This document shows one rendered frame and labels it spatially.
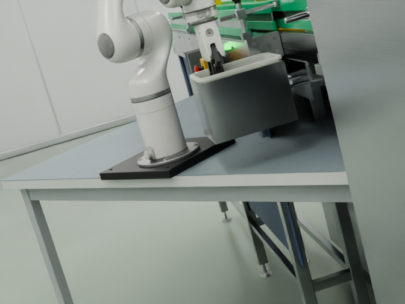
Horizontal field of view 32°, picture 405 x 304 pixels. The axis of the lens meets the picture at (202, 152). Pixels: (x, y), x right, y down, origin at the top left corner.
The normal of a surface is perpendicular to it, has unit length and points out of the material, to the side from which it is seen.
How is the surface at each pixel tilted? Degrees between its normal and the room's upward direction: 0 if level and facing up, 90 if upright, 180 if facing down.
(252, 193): 90
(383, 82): 90
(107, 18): 60
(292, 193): 90
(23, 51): 90
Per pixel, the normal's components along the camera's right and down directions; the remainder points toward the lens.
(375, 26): -0.95, 0.29
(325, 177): -0.63, 0.34
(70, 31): 0.16, 0.18
